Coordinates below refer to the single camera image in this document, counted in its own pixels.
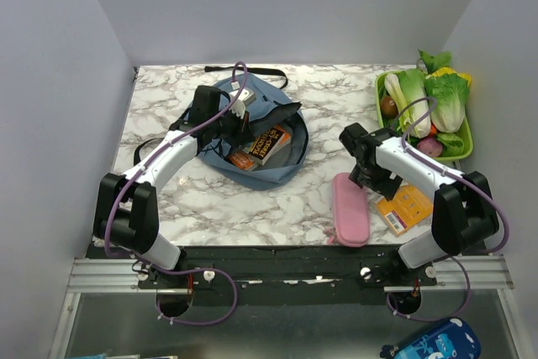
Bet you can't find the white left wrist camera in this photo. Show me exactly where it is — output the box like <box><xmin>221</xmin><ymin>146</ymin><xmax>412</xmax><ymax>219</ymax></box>
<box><xmin>230</xmin><ymin>88</ymin><xmax>256</xmax><ymax>119</ymax></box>

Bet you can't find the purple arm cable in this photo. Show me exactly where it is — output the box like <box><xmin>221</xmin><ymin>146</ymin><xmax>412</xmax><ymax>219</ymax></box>
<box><xmin>386</xmin><ymin>96</ymin><xmax>511</xmax><ymax>321</ymax></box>
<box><xmin>104</xmin><ymin>61</ymin><xmax>249</xmax><ymax>327</ymax></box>

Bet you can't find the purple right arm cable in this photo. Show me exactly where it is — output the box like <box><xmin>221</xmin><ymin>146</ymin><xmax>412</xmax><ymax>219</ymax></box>
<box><xmin>386</xmin><ymin>96</ymin><xmax>511</xmax><ymax>321</ymax></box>

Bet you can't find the left napa cabbage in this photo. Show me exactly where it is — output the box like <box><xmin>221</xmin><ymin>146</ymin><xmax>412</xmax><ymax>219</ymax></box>
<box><xmin>397</xmin><ymin>68</ymin><xmax>431</xmax><ymax>139</ymax></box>

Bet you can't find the black storey treehouse book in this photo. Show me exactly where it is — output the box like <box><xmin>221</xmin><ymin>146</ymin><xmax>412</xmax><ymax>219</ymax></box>
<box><xmin>244</xmin><ymin>125</ymin><xmax>292</xmax><ymax>166</ymax></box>

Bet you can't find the pink pencil case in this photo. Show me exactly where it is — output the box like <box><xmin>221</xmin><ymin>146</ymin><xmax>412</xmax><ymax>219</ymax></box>
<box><xmin>328</xmin><ymin>172</ymin><xmax>371</xmax><ymax>248</ymax></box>

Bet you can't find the green plastic vegetable basket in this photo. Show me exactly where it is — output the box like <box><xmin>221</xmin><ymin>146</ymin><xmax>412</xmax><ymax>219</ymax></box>
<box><xmin>374</xmin><ymin>71</ymin><xmax>474</xmax><ymax>164</ymax></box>

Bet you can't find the yellow corn cob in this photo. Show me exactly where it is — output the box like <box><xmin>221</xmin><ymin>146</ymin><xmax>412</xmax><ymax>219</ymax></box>
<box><xmin>428</xmin><ymin>66</ymin><xmax>472</xmax><ymax>87</ymax></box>

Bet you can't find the green leafy lettuce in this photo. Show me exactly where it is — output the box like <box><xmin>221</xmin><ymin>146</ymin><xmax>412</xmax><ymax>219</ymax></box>
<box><xmin>419</xmin><ymin>50</ymin><xmax>452</xmax><ymax>74</ymax></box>

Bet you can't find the napa cabbage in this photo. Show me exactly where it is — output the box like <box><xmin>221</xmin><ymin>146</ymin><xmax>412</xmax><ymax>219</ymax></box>
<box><xmin>425</xmin><ymin>75</ymin><xmax>470</xmax><ymax>133</ymax></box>
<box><xmin>397</xmin><ymin>68</ymin><xmax>431</xmax><ymax>139</ymax></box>

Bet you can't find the blue student backpack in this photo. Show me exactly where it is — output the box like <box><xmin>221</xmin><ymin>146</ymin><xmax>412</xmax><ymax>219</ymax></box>
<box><xmin>196</xmin><ymin>62</ymin><xmax>309</xmax><ymax>191</ymax></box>

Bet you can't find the orange notebook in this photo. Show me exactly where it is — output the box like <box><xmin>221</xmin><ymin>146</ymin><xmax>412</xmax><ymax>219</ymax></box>
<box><xmin>375</xmin><ymin>184</ymin><xmax>433</xmax><ymax>236</ymax></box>

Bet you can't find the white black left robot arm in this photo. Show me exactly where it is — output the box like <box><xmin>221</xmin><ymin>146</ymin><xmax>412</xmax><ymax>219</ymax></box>
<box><xmin>93</xmin><ymin>82</ymin><xmax>256</xmax><ymax>288</ymax></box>

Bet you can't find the blue shark pencil case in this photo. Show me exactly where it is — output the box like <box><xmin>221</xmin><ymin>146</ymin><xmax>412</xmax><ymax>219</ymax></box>
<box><xmin>379</xmin><ymin>317</ymin><xmax>482</xmax><ymax>359</ymax></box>

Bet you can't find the right napa cabbage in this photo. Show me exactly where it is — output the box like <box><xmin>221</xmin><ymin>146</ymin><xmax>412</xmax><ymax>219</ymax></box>
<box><xmin>425</xmin><ymin>75</ymin><xmax>470</xmax><ymax>133</ymax></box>

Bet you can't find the white green leek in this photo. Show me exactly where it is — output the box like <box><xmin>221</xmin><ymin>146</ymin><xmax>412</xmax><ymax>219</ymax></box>
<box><xmin>384</xmin><ymin>73</ymin><xmax>413</xmax><ymax>131</ymax></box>

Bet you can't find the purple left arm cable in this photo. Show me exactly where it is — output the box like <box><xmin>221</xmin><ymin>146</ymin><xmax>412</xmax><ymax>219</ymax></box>
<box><xmin>104</xmin><ymin>61</ymin><xmax>249</xmax><ymax>327</ymax></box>

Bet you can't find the brown mushroom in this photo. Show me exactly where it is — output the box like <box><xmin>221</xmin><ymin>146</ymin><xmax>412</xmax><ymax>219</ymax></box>
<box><xmin>380</xmin><ymin>96</ymin><xmax>398</xmax><ymax>119</ymax></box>

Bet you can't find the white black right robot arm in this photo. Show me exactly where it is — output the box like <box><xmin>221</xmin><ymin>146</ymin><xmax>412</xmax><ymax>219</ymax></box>
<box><xmin>339</xmin><ymin>123</ymin><xmax>499</xmax><ymax>285</ymax></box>

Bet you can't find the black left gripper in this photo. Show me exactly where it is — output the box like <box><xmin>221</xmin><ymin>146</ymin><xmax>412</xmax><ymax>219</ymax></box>
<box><xmin>209</xmin><ymin>105</ymin><xmax>256</xmax><ymax>148</ymax></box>

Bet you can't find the purple red onion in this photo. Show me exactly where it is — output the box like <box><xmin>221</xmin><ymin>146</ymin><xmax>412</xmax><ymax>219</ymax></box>
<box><xmin>416</xmin><ymin>137</ymin><xmax>444</xmax><ymax>158</ymax></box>

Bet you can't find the orange storey treehouse book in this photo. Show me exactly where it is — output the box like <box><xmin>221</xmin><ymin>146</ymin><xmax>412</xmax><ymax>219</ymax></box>
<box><xmin>226</xmin><ymin>150</ymin><xmax>258</xmax><ymax>172</ymax></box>

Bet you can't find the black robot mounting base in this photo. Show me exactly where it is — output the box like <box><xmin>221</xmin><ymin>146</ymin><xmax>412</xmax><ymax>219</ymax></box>
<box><xmin>138</xmin><ymin>245</ymin><xmax>437</xmax><ymax>309</ymax></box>

